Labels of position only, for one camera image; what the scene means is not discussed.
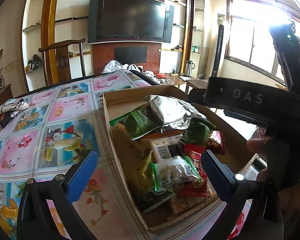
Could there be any white plastic bag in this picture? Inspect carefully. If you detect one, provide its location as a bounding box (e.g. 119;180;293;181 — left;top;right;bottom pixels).
102;60;143;74

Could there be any wooden chair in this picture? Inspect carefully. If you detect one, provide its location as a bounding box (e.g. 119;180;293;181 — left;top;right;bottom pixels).
38;37;87;85

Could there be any clear green edged snack pack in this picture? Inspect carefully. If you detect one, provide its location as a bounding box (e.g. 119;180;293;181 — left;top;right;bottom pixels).
152;156;192;192

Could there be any wall mounted black television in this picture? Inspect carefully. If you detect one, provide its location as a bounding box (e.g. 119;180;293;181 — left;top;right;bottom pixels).
88;0;174;44

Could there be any small green snack packet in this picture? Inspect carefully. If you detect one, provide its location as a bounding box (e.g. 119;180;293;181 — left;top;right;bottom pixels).
181;119;211;146

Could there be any wooden stool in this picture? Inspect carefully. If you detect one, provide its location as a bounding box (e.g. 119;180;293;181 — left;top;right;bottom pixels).
185;79;208;94

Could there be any orange edged cracker pack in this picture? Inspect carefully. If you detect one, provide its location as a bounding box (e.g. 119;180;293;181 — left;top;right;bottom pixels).
139;130;184;163

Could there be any cardboard box tray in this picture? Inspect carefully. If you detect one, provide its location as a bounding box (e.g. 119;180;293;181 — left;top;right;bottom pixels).
103;85;256;236

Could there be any floral picture tablecloth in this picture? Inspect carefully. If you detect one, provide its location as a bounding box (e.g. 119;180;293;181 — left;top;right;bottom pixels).
0;69;253;240

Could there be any olive yellow snack packet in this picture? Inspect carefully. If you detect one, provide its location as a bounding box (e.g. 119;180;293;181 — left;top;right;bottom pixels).
135;151;154;195

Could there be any red gold patterned packet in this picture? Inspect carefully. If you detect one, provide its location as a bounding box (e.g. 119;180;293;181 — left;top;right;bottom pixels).
206;130;225;155

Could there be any person's hand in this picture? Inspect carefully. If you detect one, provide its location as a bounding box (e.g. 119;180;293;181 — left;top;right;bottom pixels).
247;138;272;181

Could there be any red foil snack packet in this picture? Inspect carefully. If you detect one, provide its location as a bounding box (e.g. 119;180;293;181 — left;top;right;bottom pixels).
179;143;207;198

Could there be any dark green snack packet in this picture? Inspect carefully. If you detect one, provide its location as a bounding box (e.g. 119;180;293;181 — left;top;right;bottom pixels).
109;103;161;140

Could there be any patterned cloth bundle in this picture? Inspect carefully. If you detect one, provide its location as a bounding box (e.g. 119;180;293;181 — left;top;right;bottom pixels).
0;99;30;128

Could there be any silver foil snack bag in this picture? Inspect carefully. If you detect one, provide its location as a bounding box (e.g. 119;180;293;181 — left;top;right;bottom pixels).
146;95;216;130

